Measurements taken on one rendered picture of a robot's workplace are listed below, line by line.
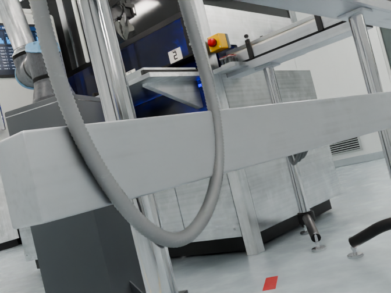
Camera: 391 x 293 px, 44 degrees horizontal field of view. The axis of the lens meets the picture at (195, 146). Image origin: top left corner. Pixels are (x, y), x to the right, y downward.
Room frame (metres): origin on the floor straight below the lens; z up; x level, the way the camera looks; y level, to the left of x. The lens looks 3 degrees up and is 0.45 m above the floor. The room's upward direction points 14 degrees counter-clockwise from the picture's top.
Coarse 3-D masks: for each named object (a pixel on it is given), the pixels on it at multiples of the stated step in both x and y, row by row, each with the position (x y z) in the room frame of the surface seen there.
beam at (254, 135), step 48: (384, 96) 1.60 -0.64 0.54; (0, 144) 0.64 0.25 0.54; (48, 144) 0.63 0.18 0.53; (96, 144) 0.69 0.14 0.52; (144, 144) 0.76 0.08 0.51; (192, 144) 0.84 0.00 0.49; (240, 144) 0.95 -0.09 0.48; (288, 144) 1.08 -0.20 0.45; (48, 192) 0.62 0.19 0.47; (96, 192) 0.67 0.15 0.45; (144, 192) 0.74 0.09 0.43
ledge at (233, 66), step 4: (228, 64) 2.20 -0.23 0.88; (232, 64) 2.19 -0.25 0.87; (236, 64) 2.19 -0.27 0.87; (240, 64) 2.21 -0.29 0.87; (244, 64) 2.24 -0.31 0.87; (220, 68) 2.23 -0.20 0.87; (224, 68) 2.22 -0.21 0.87; (228, 68) 2.21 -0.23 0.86; (232, 68) 2.23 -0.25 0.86; (236, 68) 2.25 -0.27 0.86; (240, 68) 2.28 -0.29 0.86; (216, 72) 2.25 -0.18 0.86; (220, 72) 2.25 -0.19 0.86; (224, 72) 2.28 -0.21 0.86; (228, 72) 2.31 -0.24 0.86
